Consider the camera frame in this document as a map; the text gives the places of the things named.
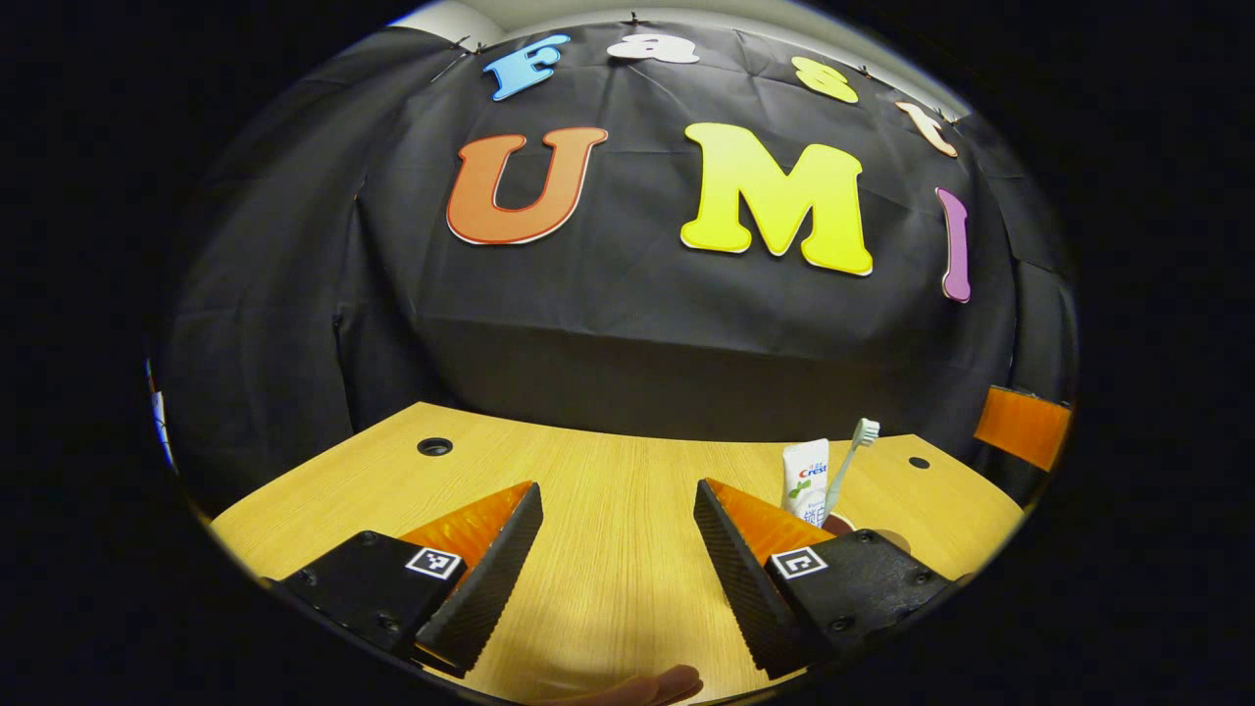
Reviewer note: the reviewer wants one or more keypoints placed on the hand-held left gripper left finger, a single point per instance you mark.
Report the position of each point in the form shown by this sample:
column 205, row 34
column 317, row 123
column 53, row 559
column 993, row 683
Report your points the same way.
column 490, row 579

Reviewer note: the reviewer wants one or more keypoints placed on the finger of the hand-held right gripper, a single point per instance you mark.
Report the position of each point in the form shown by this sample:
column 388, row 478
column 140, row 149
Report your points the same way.
column 1025, row 427

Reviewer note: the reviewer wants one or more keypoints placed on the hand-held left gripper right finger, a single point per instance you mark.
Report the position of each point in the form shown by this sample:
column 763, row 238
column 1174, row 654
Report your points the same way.
column 745, row 588

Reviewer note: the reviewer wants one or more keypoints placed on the beige cup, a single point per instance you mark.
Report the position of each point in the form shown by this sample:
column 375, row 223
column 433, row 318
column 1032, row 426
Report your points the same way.
column 839, row 523

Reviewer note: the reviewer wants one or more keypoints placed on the white toothpaste tube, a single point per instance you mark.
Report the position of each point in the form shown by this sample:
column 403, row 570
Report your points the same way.
column 804, row 471

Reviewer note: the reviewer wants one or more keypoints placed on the round brown coaster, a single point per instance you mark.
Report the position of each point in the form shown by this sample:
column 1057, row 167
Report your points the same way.
column 890, row 541

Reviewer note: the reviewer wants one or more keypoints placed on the pale green toothbrush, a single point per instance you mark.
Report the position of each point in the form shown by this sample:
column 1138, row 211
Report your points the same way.
column 866, row 428

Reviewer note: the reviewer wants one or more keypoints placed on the wooden desktop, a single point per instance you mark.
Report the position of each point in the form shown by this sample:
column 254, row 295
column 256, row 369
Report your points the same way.
column 618, row 549

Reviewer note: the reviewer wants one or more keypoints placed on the black backdrop cloth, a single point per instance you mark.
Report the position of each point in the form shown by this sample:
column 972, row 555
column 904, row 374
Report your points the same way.
column 588, row 324

